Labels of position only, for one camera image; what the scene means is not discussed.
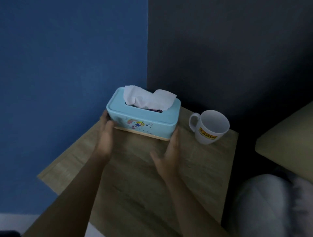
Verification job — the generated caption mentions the person's right hand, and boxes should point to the person's right hand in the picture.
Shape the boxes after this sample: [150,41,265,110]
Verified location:
[150,127,181,180]

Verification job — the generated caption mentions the person's left hand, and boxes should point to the person's left hand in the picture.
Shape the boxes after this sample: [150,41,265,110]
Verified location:
[95,110,115,160]

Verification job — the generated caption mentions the light blue tissue box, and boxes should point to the light blue tissue box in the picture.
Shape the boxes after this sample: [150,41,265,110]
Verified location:
[106,87,181,141]

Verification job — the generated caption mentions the person's right forearm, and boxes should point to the person's right forearm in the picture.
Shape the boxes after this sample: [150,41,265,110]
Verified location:
[160,174,230,237]

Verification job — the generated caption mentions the person's left forearm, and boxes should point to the person's left forearm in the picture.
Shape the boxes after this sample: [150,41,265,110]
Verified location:
[22,150,108,237]

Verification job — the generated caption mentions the wooden bedside table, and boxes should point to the wooden bedside table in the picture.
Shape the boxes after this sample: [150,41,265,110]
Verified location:
[37,105,239,237]

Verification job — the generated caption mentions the white tissue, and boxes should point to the white tissue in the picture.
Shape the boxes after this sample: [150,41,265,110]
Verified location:
[123,85,177,111]

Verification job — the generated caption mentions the white mug with yellow label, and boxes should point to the white mug with yellow label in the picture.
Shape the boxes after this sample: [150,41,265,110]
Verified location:
[189,110,230,145]

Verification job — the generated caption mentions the beige mattress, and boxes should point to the beige mattress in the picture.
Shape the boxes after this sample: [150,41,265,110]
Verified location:
[255,101,313,183]

